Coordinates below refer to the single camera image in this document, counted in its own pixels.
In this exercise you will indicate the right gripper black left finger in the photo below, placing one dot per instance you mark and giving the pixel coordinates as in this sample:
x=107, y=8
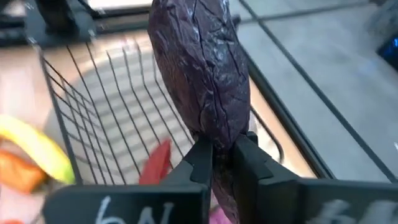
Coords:
x=174, y=202

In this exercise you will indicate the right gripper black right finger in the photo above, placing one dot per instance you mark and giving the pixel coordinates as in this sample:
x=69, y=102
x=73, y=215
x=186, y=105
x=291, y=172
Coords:
x=280, y=199

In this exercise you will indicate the red chili pepper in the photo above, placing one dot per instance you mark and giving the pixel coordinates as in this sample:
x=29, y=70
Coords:
x=157, y=165

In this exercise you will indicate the yellow banana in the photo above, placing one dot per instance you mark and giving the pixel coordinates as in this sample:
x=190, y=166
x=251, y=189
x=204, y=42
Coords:
x=40, y=146

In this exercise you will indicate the dark purple sweet potato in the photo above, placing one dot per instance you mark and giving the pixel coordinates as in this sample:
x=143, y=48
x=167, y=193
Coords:
x=202, y=77

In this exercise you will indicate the orange carrot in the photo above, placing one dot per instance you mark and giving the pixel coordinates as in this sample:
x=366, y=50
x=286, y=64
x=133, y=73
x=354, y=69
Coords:
x=18, y=172

